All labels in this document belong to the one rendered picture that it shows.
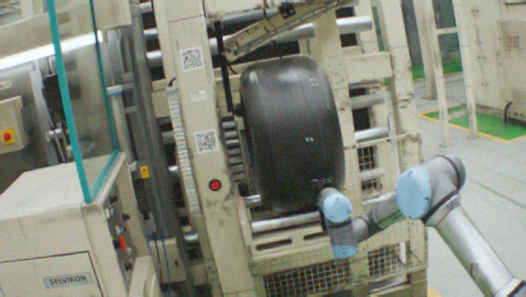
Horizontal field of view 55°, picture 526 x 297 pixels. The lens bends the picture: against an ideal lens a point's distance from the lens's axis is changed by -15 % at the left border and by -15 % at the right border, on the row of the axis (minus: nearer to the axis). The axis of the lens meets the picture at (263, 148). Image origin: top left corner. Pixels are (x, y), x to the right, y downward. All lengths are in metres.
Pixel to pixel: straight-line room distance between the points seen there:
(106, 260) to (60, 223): 0.15
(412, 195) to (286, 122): 0.66
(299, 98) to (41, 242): 0.96
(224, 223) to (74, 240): 0.82
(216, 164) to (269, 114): 0.30
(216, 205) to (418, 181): 0.97
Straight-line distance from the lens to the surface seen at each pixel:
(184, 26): 1.99
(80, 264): 1.46
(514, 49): 6.46
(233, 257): 2.17
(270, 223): 2.05
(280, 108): 1.87
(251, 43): 2.39
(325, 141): 1.88
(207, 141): 2.03
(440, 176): 1.35
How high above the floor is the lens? 1.64
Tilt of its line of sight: 14 degrees down
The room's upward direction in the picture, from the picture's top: 10 degrees counter-clockwise
